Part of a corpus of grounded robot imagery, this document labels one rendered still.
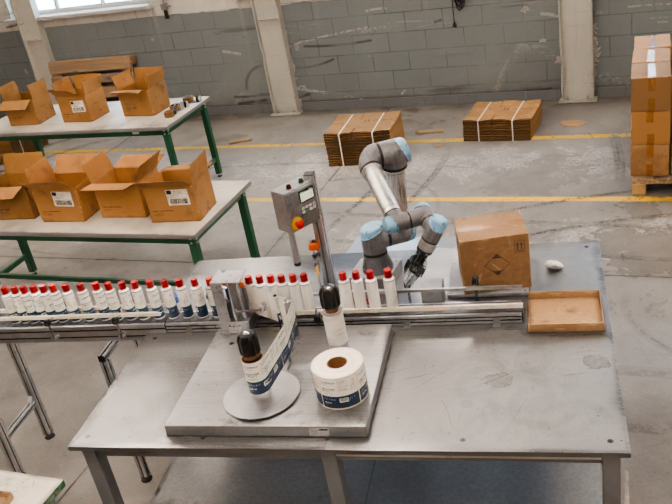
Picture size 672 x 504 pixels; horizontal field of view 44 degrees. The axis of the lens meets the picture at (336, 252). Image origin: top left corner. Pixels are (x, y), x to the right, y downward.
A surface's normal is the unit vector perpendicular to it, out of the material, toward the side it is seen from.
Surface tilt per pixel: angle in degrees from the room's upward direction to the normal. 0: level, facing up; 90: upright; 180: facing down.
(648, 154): 87
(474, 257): 90
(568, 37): 90
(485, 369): 0
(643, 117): 87
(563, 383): 0
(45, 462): 0
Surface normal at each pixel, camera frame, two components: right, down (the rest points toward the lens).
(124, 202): -0.32, 0.48
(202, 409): -0.16, -0.88
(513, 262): -0.04, 0.47
